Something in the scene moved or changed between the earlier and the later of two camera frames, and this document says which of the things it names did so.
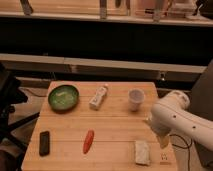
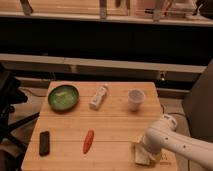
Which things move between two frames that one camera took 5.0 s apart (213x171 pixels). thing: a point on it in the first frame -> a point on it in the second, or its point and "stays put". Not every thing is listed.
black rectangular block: [44, 142] stays put
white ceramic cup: [136, 97] stays put
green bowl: [63, 98] stays put
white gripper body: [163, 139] -> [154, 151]
